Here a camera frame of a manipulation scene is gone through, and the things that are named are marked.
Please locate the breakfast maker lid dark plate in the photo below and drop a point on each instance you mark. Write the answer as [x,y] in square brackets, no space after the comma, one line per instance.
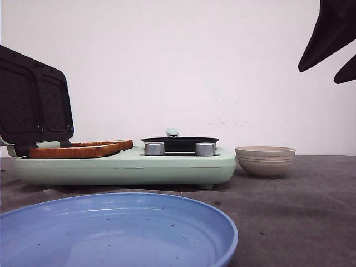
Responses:
[35,104]

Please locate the left silver control knob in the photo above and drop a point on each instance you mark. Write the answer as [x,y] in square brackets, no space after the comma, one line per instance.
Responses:
[154,149]

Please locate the beige ribbed ceramic bowl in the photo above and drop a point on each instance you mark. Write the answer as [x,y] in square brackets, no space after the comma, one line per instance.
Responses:
[265,161]

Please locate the right silver control knob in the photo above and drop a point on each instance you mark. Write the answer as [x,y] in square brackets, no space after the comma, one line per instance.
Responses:
[205,149]

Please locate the silver control knob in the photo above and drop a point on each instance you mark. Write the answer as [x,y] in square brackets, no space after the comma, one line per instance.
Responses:
[205,149]
[154,149]

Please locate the black frying pan green handle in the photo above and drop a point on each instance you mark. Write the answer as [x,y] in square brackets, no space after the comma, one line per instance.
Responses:
[175,143]

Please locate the blue plastic plate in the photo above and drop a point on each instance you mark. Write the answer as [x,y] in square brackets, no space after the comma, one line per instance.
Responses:
[118,229]

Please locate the white bread slice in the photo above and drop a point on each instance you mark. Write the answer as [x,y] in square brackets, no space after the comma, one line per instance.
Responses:
[126,143]
[83,152]

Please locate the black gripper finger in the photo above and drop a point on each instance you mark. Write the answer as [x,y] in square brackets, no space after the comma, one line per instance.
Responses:
[333,30]
[347,72]

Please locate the mint green breakfast maker base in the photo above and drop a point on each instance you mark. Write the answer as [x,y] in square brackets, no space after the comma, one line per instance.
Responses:
[130,167]

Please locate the grey table cloth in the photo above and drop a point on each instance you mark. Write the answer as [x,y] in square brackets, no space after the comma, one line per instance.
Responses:
[305,218]

